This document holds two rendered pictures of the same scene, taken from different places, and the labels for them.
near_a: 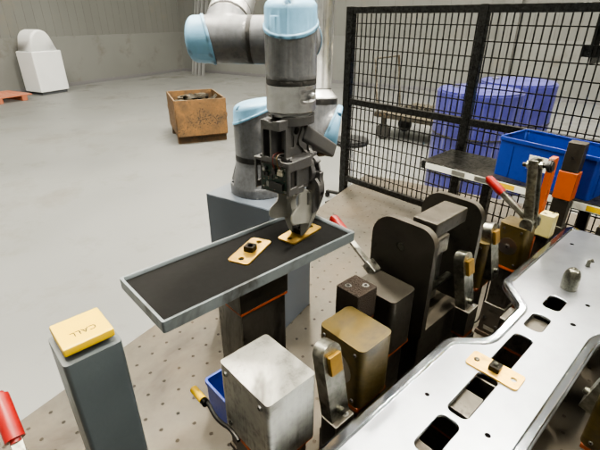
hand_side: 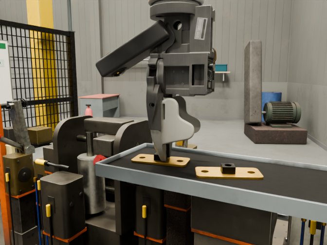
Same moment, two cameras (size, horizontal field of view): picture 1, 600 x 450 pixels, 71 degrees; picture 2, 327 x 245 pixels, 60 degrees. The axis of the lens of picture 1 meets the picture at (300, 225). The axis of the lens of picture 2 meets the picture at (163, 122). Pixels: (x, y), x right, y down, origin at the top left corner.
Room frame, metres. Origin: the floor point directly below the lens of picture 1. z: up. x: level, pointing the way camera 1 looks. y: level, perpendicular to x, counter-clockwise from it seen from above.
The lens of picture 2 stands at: (0.81, 0.39, 1.29)
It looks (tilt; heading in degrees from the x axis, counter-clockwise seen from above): 9 degrees down; 250
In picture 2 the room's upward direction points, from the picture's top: straight up
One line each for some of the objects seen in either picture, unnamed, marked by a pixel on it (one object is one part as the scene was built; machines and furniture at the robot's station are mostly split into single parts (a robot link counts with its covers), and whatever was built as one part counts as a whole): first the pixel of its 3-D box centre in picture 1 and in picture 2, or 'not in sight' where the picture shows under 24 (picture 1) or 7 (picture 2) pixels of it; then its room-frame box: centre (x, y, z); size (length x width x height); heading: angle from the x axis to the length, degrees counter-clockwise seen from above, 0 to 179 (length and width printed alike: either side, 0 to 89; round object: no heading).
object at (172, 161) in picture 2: (300, 230); (160, 157); (0.67, 0.00, 1.17); 0.08 x 0.04 x 0.01; 142
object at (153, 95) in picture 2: not in sight; (157, 97); (0.68, 0.02, 1.26); 0.05 x 0.02 x 0.09; 52
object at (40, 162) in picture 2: not in sight; (52, 164); (0.83, -0.27, 1.09); 0.10 x 0.01 x 0.01; 133
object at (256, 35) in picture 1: (287, 40); not in sight; (0.75, 0.02, 1.47); 0.11 x 0.11 x 0.08; 84
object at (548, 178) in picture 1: (529, 245); (3, 179); (1.00, -0.62, 0.95); 0.03 x 0.01 x 0.50; 133
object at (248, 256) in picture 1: (250, 248); (227, 169); (0.61, 0.08, 1.17); 0.08 x 0.04 x 0.01; 157
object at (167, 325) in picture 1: (248, 257); (237, 175); (0.59, 0.08, 1.16); 0.37 x 0.14 x 0.02; 133
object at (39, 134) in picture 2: not in sight; (41, 167); (0.91, -0.95, 0.88); 0.08 x 0.08 x 0.36; 43
